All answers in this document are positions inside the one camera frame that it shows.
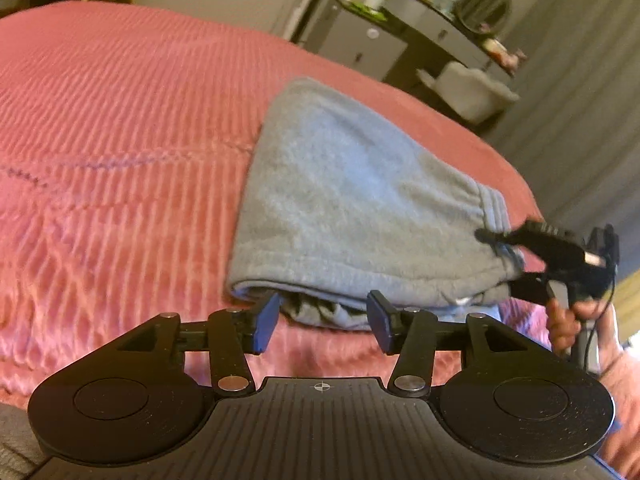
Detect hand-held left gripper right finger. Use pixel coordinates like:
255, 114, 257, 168
366, 290, 557, 399

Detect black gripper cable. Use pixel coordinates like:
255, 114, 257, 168
580, 260, 617, 376

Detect grey pants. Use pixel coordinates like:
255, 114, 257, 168
225, 77, 531, 333

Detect white upholstered chair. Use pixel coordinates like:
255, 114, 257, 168
417, 60, 521, 123

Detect round black-framed mirror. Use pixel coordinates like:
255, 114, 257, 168
456, 0, 513, 33

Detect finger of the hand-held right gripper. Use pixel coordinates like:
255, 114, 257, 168
506, 271, 553, 307
474, 219, 568, 262

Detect grey vanity dresser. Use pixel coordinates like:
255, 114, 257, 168
382, 0, 516, 91

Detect green tray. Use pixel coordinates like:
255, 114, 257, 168
350, 2, 389, 19

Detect grey curtain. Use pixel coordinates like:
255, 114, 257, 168
480, 0, 640, 241

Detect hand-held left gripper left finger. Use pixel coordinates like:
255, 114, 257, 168
82, 290, 282, 395

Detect person's right forearm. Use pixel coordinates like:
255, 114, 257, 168
595, 305, 640, 467

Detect pink ribbed blanket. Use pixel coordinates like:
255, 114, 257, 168
0, 0, 551, 411

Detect person's right hand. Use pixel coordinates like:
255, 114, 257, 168
546, 297, 582, 359

